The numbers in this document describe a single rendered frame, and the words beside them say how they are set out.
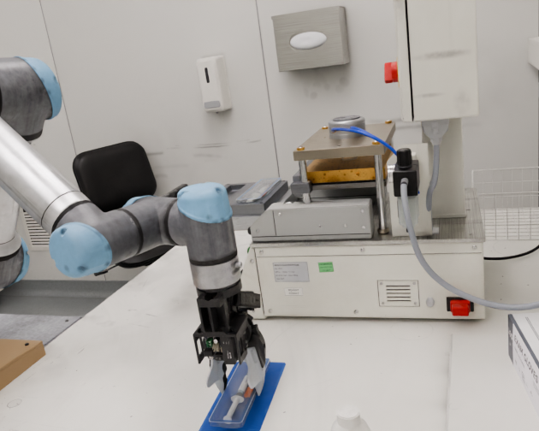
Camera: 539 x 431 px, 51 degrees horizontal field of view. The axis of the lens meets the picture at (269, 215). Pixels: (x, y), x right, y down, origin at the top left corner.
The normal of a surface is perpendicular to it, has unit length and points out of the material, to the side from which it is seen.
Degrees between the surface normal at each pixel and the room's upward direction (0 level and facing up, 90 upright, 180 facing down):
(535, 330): 6
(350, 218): 90
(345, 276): 90
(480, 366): 0
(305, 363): 0
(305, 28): 90
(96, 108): 90
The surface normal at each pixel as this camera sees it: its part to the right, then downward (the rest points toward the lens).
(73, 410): -0.14, -0.95
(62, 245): -0.54, 0.25
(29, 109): 0.72, 0.61
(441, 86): -0.29, 0.31
